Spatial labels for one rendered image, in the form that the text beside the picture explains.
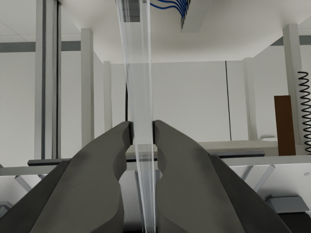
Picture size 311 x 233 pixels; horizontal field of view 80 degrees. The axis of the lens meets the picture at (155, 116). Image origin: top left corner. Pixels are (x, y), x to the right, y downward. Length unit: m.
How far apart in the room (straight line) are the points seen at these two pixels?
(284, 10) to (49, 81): 0.64
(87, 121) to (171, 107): 1.38
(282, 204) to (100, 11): 0.56
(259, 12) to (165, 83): 1.39
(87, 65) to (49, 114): 0.21
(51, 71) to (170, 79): 1.56
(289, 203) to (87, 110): 0.50
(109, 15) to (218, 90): 1.59
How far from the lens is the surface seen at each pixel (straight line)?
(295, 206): 0.29
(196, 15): 0.53
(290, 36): 0.77
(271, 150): 0.65
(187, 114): 1.91
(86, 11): 0.60
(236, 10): 0.63
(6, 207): 0.29
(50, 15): 0.54
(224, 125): 2.01
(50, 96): 0.48
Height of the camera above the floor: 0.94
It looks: 4 degrees down
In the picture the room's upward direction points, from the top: 178 degrees clockwise
